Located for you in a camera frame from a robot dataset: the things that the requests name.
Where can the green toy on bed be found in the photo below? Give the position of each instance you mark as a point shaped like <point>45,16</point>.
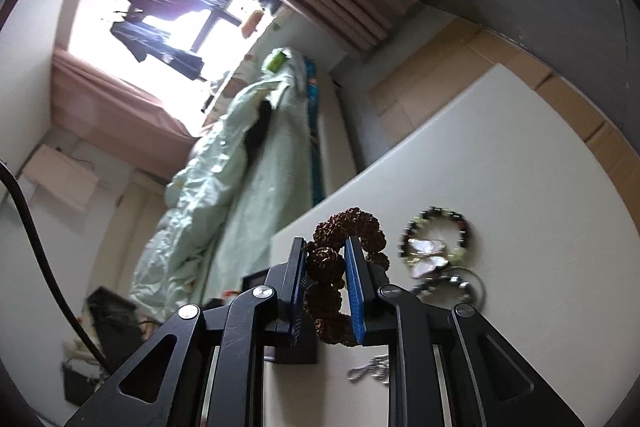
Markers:
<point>275,60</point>

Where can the orange plush toy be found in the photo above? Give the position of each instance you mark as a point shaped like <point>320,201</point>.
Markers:
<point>250,25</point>

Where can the white wall air conditioner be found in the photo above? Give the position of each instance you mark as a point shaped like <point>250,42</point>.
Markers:
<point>61,176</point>

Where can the black jewelry box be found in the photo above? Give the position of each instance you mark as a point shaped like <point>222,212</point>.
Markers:
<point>291,336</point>

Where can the silver bangle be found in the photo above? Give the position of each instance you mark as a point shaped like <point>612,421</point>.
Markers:
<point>463,286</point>

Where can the light green crumpled duvet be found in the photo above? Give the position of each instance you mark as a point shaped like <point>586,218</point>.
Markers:
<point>215,191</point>

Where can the dark hanging clothes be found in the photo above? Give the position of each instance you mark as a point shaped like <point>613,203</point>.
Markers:
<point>143,39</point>

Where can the left pink curtain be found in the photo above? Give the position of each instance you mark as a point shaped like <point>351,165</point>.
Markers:
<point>116,117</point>

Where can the bear pattern window cushion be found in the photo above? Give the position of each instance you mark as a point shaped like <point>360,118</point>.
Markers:
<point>248,66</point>

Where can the black left gripper housing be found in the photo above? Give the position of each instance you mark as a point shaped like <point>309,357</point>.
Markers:
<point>116,324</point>

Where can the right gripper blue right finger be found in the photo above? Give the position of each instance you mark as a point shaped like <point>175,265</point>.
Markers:
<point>447,367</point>

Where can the white shell butterfly ornament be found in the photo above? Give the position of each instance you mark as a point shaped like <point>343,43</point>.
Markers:
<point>426,257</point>

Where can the flat cardboard on floor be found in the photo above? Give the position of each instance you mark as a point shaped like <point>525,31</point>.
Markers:
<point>460,55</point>

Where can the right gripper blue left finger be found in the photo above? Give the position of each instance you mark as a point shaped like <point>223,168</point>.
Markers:
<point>205,367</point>

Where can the beige padded headboard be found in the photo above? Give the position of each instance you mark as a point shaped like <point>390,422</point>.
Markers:
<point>133,223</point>

